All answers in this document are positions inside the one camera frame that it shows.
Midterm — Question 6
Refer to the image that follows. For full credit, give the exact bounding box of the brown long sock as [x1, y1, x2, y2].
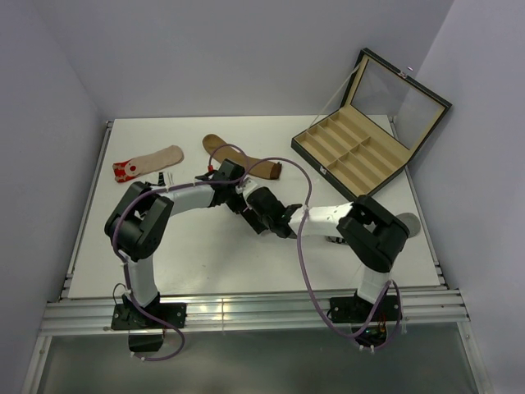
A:
[202, 134, 282, 181]

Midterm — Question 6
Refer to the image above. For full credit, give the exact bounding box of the grey striped sock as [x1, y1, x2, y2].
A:
[325, 213, 422, 245]

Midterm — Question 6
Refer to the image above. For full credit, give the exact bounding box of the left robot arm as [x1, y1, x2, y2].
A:
[104, 159, 245, 328]

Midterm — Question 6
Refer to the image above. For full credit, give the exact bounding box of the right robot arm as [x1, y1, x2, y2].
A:
[236, 184, 410, 320]

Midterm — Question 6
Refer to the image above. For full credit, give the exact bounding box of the black white striped sock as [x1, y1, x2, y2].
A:
[148, 171, 174, 187]

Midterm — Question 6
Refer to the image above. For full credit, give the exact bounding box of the beige red reindeer sock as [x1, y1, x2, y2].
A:
[112, 145, 185, 183]

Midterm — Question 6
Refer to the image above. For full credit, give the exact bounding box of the black compartment organizer box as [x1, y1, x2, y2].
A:
[291, 48, 452, 201]

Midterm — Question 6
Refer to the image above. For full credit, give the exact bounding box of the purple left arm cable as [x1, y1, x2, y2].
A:
[112, 143, 252, 362]

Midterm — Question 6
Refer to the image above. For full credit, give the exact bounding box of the aluminium frame rail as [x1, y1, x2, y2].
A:
[39, 289, 470, 337]

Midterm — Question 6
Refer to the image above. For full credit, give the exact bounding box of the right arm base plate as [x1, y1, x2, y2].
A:
[327, 295, 400, 324]

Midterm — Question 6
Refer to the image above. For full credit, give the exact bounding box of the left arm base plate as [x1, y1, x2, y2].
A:
[111, 303, 187, 331]

